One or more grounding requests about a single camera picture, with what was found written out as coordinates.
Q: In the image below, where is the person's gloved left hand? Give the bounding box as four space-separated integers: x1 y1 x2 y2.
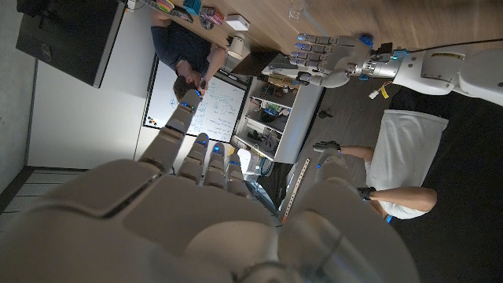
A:
312 140 343 155

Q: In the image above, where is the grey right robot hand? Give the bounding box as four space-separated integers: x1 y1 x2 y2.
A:
0 88 424 283

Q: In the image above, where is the person's gloved right hand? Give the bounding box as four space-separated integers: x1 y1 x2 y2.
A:
356 186 377 201

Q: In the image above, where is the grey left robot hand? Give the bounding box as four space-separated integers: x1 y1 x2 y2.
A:
288 32 370 88

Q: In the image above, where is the person's bare left forearm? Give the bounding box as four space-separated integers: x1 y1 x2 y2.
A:
340 145 375 163

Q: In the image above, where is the person's bare right forearm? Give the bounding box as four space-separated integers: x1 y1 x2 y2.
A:
369 186 438 214

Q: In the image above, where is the white paper cup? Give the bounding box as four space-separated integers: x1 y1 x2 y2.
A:
227 33 247 60

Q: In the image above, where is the blue cube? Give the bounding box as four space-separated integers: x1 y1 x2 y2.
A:
182 0 202 16

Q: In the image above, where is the white shelf cabinet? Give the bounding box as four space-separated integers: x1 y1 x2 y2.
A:
229 72 326 166

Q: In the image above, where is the grey tape strip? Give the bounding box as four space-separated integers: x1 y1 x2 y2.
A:
300 7 331 39

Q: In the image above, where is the standing person in white shirt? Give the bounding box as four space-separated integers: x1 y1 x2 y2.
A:
365 88 453 221

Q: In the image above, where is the clear plastic bottle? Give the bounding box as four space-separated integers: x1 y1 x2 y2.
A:
288 0 311 20

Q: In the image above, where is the black laptop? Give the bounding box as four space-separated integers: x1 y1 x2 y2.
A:
230 50 292 78

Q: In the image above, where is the small white box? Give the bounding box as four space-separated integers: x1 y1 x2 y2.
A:
225 14 251 31

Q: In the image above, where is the pink patterned box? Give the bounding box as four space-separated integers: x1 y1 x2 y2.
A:
200 6 225 25

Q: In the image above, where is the seated person in dark shirt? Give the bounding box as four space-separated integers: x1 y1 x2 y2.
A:
150 9 228 104

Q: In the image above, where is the black computer monitor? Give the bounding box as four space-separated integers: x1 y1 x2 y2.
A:
15 0 127 89

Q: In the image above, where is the perforated metal rail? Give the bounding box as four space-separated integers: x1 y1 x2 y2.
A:
281 157 311 223

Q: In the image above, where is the white cable connector tag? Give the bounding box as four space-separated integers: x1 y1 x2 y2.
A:
368 80 393 100

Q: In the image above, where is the wall whiteboard with writing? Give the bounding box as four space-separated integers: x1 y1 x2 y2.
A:
141 54 252 145

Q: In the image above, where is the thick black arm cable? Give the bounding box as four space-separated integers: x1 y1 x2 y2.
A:
408 38 503 53

